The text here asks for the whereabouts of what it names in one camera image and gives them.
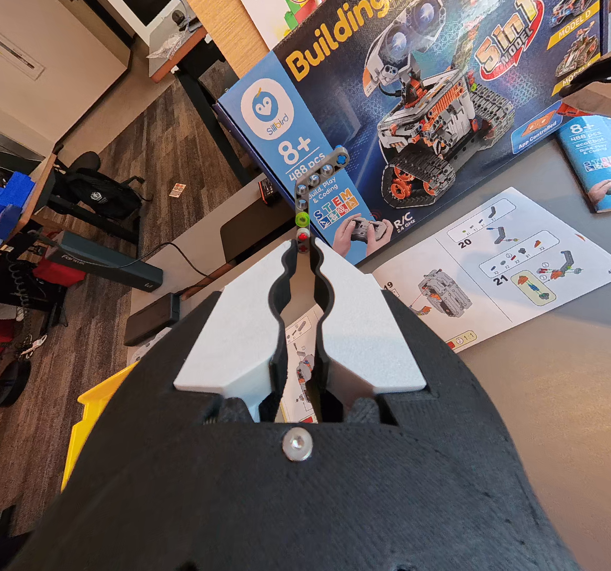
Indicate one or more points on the grey angled building beam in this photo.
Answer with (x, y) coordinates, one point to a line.
(301, 204)

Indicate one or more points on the teal device case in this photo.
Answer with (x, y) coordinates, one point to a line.
(105, 265)

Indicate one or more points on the grey desk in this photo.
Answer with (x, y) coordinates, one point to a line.
(549, 389)

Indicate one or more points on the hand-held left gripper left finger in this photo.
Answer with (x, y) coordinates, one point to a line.
(229, 341)

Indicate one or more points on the yellow plastic bin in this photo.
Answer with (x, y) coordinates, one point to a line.
(90, 413)

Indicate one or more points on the blue robot kit box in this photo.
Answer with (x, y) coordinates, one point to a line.
(429, 103)

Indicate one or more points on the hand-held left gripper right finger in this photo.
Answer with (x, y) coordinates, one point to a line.
(372, 341)

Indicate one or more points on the red tool bag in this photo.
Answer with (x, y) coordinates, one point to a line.
(57, 272)

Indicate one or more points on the blue plastic bin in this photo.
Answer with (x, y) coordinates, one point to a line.
(14, 193)

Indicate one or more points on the long wooden-top desk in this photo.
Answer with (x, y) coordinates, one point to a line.
(43, 174)

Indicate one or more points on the standing desk with black leg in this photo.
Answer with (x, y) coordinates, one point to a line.
(207, 117)

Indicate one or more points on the black power bank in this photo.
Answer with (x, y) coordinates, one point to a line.
(152, 318)

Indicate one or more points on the white open instruction manual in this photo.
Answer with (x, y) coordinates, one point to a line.
(477, 265)

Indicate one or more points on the black backpack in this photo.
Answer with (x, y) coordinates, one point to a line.
(105, 196)

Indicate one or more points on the blue instruction booklet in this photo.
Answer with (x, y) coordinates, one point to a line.
(587, 160)

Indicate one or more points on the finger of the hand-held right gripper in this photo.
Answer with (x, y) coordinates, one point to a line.
(594, 100)

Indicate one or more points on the small black box red label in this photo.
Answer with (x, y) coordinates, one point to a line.
(268, 191)

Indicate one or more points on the small orange white card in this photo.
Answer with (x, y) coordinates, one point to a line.
(179, 190)

